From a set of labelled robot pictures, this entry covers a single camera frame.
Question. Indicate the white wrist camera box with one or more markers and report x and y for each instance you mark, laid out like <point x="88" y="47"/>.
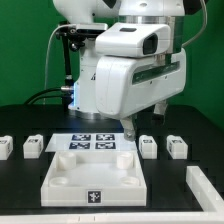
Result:
<point x="134" y="40"/>

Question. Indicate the white square tabletop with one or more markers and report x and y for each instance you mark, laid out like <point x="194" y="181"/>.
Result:
<point x="94" y="178"/>

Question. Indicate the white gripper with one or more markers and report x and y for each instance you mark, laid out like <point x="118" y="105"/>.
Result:
<point x="125" y="86"/>

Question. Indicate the white sheet with markers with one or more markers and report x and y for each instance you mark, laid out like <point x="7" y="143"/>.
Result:
<point x="89" y="142"/>

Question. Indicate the black camera on stand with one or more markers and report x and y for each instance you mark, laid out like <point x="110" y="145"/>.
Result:
<point x="73" y="39"/>

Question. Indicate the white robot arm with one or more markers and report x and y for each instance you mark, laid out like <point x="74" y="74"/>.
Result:
<point x="109" y="12"/>

